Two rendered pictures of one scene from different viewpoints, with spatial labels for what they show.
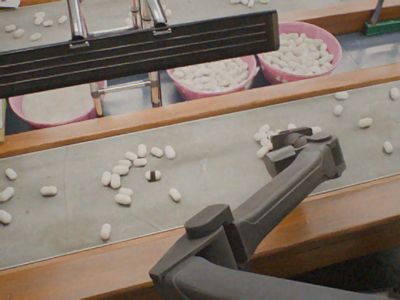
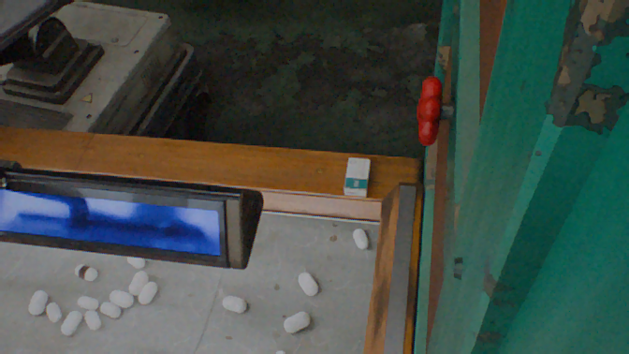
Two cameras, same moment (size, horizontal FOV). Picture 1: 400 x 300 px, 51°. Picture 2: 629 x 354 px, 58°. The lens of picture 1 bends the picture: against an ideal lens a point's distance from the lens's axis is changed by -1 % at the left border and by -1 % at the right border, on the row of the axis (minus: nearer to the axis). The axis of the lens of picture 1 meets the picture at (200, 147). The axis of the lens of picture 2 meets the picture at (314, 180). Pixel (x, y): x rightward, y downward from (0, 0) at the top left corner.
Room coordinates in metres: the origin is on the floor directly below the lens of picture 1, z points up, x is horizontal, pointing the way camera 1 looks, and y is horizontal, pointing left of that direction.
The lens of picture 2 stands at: (0.75, 0.66, 1.50)
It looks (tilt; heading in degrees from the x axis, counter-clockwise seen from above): 54 degrees down; 213
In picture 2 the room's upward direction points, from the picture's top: 8 degrees counter-clockwise
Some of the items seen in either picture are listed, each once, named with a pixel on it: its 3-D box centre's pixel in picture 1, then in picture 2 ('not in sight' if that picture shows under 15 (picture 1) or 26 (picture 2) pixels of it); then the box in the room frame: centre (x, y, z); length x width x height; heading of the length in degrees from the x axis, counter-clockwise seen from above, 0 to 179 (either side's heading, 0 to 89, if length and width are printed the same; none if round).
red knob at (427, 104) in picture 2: not in sight; (434, 111); (0.51, 0.60, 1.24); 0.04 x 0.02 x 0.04; 17
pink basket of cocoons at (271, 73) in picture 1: (295, 58); not in sight; (1.06, -0.29, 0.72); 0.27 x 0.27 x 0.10
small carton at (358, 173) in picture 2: not in sight; (357, 176); (0.27, 0.43, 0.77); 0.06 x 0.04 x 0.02; 17
